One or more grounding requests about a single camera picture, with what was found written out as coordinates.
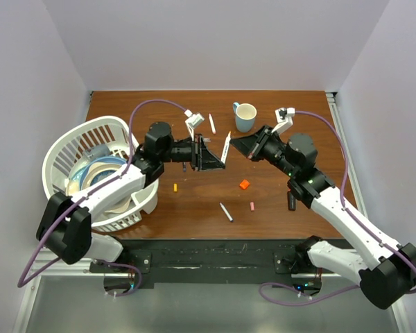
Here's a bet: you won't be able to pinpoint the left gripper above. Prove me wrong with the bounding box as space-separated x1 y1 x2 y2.
160 134 225 171

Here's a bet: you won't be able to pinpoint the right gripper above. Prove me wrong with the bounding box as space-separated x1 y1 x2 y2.
229 125 297 178

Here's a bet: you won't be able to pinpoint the orange highlighter cap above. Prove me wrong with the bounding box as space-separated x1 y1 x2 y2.
239 179 250 190

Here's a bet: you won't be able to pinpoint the black orange highlighter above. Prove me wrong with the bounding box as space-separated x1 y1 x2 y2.
287 191 297 211

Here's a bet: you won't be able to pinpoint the white yellow pen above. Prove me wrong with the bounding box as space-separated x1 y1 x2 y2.
220 132 231 164

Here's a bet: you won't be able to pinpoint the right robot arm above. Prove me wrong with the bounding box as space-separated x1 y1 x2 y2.
230 126 416 309

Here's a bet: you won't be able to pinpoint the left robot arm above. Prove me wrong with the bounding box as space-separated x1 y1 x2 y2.
36 122 225 272

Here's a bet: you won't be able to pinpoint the white pink-tip pen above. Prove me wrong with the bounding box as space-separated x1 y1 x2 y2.
209 113 216 135

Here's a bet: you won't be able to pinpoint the white purple-tip pen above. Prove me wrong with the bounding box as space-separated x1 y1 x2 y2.
219 203 234 223

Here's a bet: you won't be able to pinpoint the light blue mug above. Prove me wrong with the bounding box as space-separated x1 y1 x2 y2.
233 102 257 133

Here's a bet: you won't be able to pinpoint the grey object in basket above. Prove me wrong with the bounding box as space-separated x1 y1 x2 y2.
83 144 110 161

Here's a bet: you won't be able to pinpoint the stacked plates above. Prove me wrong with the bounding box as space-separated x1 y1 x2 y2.
65 156 131 219

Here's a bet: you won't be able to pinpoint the white laundry basket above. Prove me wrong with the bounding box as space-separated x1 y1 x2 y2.
42 116 159 232

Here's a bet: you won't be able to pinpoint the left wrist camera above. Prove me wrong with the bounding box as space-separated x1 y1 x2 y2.
184 110 205 135

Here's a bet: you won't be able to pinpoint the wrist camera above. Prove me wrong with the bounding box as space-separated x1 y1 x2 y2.
272 108 295 135
184 110 205 135

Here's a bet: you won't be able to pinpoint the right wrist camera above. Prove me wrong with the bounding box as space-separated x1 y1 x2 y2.
272 108 295 135

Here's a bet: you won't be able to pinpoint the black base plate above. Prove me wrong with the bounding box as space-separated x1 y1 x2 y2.
89 239 318 288

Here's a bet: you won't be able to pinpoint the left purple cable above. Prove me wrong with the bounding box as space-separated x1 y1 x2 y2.
17 99 191 289

